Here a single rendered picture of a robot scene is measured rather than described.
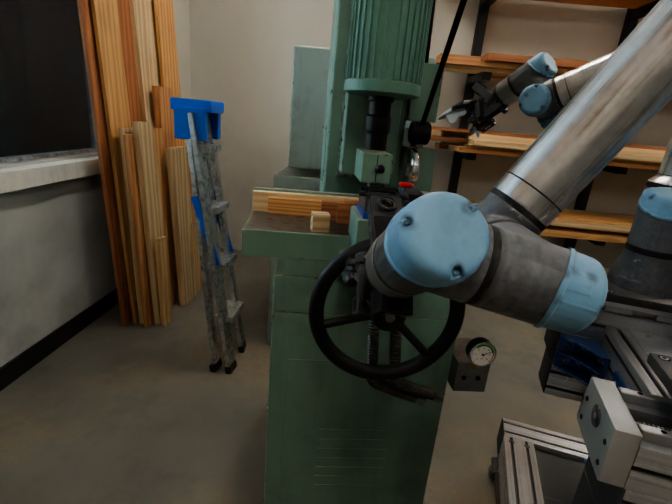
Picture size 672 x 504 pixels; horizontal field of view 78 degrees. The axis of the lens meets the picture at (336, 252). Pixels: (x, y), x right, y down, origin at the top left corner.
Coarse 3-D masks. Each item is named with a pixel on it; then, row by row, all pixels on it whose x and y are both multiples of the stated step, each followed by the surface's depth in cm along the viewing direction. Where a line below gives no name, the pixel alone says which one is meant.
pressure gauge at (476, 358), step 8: (472, 344) 94; (480, 344) 92; (488, 344) 92; (472, 352) 93; (480, 352) 93; (488, 352) 93; (496, 352) 93; (472, 360) 94; (480, 360) 94; (488, 360) 94
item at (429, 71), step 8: (424, 64) 110; (432, 64) 111; (424, 72) 111; (432, 72) 111; (424, 80) 112; (432, 80) 112; (440, 80) 112; (424, 88) 112; (440, 88) 113; (424, 96) 113; (408, 104) 115; (416, 104) 113; (424, 104) 114; (432, 104) 114; (408, 112) 114; (416, 112) 114; (432, 112) 114; (408, 120) 116; (416, 120) 115; (432, 120) 115
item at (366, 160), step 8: (360, 152) 100; (368, 152) 95; (376, 152) 98; (384, 152) 100; (360, 160) 99; (368, 160) 96; (376, 160) 96; (384, 160) 96; (392, 160) 98; (360, 168) 98; (368, 168) 96; (360, 176) 97; (368, 176) 97; (376, 176) 97; (384, 176) 97; (368, 184) 102
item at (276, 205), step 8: (272, 200) 101; (280, 200) 101; (288, 200) 101; (296, 200) 101; (304, 200) 102; (312, 200) 102; (320, 200) 103; (272, 208) 102; (280, 208) 102; (288, 208) 102; (296, 208) 102; (304, 208) 102; (312, 208) 102; (320, 208) 102
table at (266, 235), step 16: (256, 224) 91; (272, 224) 92; (288, 224) 94; (304, 224) 95; (336, 224) 98; (256, 240) 88; (272, 240) 88; (288, 240) 88; (304, 240) 89; (320, 240) 89; (336, 240) 89; (272, 256) 89; (288, 256) 90; (304, 256) 90; (320, 256) 90
